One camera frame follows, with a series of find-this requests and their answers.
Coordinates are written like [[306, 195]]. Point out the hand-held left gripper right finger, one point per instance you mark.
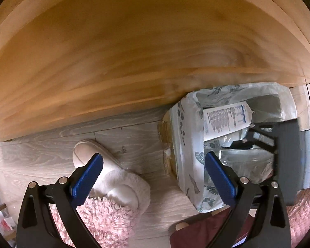
[[219, 179]]

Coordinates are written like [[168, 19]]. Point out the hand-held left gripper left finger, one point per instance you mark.
[[89, 178]]

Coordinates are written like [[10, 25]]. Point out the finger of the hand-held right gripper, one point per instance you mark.
[[263, 128], [261, 142]]

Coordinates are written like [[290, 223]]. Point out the white milk carton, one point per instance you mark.
[[222, 118]]

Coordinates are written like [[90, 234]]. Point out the printed white trash bag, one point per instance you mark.
[[186, 134]]

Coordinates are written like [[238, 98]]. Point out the brown cardboard bin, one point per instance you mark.
[[168, 134]]

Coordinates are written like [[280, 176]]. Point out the white fluffy slipper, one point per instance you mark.
[[113, 183]]

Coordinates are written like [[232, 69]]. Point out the person's left leg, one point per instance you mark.
[[106, 219]]

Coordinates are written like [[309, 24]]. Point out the maroon cloth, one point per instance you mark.
[[201, 230]]

